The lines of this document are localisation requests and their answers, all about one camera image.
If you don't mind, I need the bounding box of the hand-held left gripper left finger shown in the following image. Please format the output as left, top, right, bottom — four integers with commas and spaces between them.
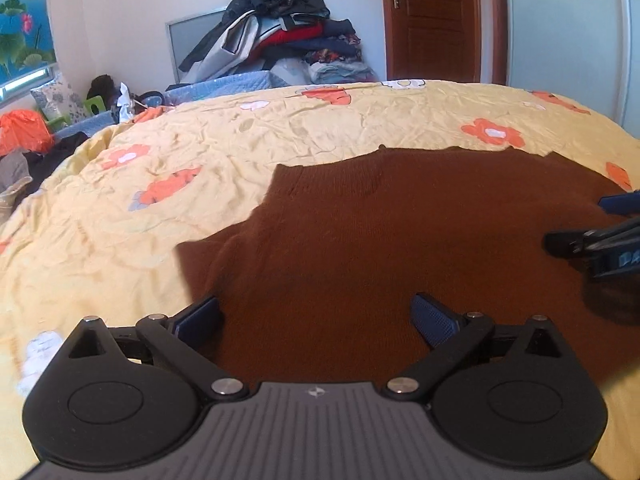
65, 295, 250, 402

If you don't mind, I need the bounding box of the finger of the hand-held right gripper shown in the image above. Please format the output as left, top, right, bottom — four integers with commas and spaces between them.
598, 190, 640, 217
543, 217, 640, 261

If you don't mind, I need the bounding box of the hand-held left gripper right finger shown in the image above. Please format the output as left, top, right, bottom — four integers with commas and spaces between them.
385, 292, 572, 403

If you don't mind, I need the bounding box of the brown knit sweater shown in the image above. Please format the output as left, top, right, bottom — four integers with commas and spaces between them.
177, 144, 640, 391

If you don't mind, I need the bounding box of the pile of clothes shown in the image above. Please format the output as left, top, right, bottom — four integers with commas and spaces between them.
179, 0, 378, 85

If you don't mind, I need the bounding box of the yellow floral bedsheet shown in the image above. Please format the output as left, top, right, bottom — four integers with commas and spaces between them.
0, 79, 640, 461

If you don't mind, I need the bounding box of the frosted sliding wardrobe door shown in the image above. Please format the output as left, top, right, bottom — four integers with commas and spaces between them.
502, 0, 640, 128

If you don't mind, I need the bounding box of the dark cloth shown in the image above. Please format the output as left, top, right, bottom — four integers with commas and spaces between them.
22, 131, 90, 196

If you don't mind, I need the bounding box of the white plastic bag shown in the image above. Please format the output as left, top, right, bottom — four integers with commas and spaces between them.
116, 82, 135, 122

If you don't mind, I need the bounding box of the blue quilt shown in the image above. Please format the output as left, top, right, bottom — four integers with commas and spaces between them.
55, 71, 281, 141

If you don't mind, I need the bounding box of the grey cloth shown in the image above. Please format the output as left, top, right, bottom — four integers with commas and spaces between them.
0, 149, 33, 196

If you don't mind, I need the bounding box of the green plastic chair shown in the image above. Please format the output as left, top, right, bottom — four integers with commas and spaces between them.
47, 97, 106, 128

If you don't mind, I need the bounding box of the orange bag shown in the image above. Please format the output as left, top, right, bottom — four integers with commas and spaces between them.
0, 110, 55, 157

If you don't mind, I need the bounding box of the brown wooden door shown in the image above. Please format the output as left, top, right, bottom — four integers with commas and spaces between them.
378, 0, 508, 85

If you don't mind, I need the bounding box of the floral pillow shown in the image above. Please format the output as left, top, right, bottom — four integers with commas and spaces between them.
31, 79, 83, 121

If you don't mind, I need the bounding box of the grey framed panel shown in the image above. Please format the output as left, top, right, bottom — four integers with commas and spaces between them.
166, 6, 228, 85

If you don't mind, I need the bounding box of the white window frame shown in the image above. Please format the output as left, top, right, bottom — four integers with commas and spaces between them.
0, 62, 58, 101

